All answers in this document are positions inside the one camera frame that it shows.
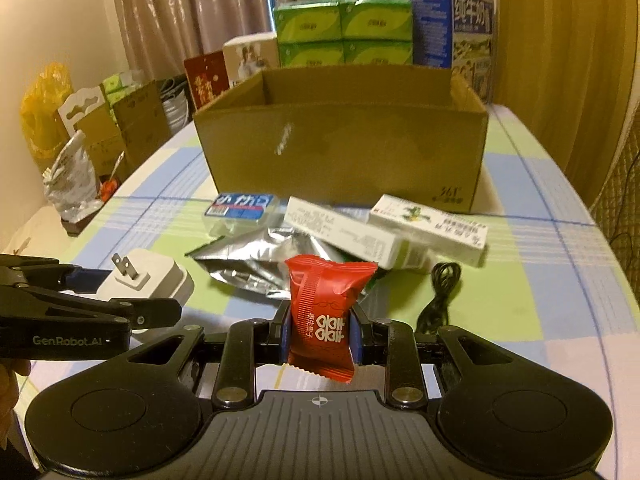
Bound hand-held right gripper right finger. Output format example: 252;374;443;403
350;305;518;408

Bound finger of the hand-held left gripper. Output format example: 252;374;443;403
0;254;115;293
0;285;183;330

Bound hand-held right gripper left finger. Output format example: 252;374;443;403
125;301;293;408

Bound white power adapter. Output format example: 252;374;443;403
97;249;195;336

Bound red snack packet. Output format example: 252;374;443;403
284;255;377;385

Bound silver foil bag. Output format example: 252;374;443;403
186;225;382;307

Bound black cable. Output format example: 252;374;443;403
414;261;463;334

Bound plain white medicine box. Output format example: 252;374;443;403
284;196;434;271

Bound blue white small pack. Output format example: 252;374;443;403
202;191;279;233

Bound white medicine box green print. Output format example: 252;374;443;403
369;194;488;267

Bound brown cardboard box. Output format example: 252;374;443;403
193;64;490;213

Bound plaid cloth desktop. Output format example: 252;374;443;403
0;102;631;411

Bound person's left hand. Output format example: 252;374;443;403
0;359;32;456

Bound silver white plastic bag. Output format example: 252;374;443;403
42;130;104;224

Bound plain brown carton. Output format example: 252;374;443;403
112;80;174;162

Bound yellow plastic bag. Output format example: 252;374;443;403
20;62;76;162

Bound small green packs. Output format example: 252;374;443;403
102;72;139;107

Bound striped metallic bag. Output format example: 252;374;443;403
159;75;194;134

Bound red gold box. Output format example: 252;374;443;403
183;51;231;112

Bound white box with photo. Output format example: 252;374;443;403
222;32;281;93

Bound green tissue pack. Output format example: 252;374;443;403
277;41;346;69
344;39;415;66
274;2;344;44
340;0;414;41

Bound grey curtain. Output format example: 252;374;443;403
107;0;497;81

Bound quilted chair cushion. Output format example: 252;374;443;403
590;130;640;311

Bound blue milk carton box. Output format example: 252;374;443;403
410;0;497;103

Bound golden curtain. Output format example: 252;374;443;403
495;0;640;201

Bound brown carton white handle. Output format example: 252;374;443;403
57;85;127;177

